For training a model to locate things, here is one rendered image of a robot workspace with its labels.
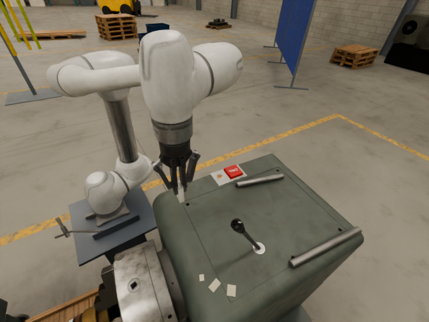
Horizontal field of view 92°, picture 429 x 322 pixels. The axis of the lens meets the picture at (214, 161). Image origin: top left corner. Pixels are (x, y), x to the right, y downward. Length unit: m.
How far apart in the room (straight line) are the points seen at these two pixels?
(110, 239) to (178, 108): 1.06
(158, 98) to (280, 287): 0.55
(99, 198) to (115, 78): 0.72
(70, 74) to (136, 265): 0.59
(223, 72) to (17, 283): 2.28
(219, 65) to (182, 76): 0.12
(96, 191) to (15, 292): 1.37
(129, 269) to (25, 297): 1.70
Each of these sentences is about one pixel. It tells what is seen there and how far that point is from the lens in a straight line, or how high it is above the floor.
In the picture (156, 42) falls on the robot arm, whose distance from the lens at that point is 0.40.
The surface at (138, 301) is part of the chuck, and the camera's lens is 0.68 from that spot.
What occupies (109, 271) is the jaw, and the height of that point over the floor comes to 1.20.
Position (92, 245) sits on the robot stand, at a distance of 1.38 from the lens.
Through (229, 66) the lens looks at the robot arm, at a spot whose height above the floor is 1.71.
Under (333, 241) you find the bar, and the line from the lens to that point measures 0.76.
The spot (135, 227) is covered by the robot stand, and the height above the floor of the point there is 0.75.
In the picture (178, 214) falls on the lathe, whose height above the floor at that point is 1.25.
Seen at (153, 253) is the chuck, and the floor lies 1.23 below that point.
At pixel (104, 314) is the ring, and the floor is 1.11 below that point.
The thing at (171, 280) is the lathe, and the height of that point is 1.19.
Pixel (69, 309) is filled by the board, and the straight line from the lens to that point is 1.13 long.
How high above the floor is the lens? 1.86
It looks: 41 degrees down
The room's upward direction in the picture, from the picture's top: 3 degrees clockwise
